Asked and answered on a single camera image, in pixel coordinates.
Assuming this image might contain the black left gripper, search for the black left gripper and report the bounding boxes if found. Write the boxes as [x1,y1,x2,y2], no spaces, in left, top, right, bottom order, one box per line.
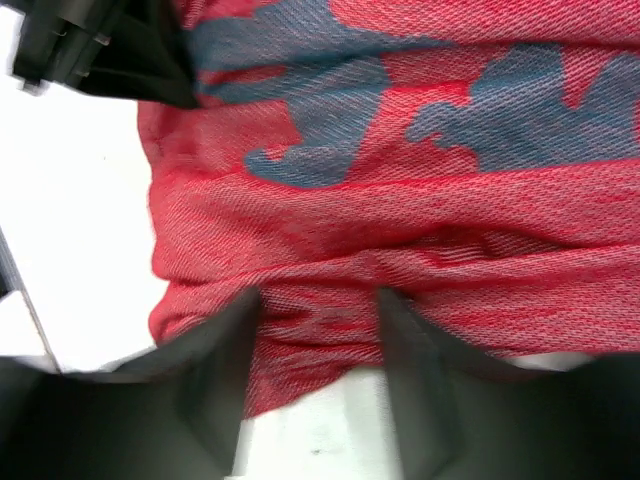
[9,0,198,109]

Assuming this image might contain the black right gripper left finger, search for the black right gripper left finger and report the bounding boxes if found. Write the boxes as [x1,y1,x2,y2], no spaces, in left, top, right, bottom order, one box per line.
[1,288,261,480]

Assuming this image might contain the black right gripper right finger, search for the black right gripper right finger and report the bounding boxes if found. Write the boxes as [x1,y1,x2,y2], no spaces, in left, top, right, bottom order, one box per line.
[377,288,639,479]

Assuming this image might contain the red printed pillowcase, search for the red printed pillowcase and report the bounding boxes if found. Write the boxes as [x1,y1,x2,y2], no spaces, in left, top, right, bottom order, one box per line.
[138,1,639,415]

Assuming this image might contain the white pillow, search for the white pillow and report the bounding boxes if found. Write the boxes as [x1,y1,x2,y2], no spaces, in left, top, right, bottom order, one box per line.
[229,367,402,479]

